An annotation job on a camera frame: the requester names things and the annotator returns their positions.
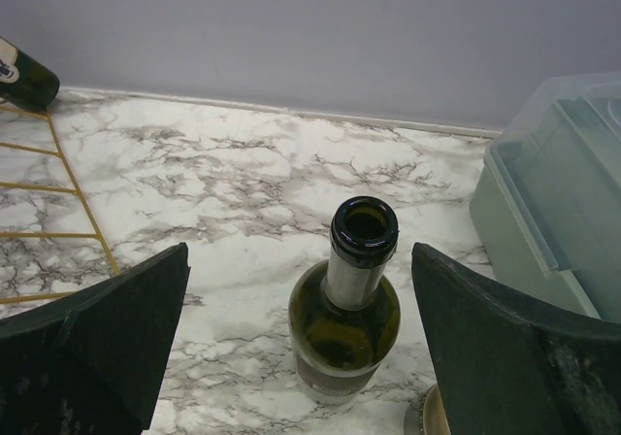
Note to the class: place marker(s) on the translucent plastic storage box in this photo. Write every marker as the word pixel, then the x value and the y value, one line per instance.
pixel 547 205

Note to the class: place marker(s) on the green wine bottle back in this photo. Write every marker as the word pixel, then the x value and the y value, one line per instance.
pixel 343 313

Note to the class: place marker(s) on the gold wire wine rack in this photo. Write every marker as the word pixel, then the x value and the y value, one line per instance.
pixel 51 242

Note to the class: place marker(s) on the green wine bottle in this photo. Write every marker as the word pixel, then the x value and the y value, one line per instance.
pixel 25 82
pixel 343 313

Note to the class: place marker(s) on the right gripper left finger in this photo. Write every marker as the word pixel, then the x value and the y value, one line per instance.
pixel 93 362

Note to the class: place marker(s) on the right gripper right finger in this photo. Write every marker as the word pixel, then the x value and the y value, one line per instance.
pixel 508 363

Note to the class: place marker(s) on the wine bottle cream label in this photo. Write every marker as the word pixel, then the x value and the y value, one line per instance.
pixel 426 415

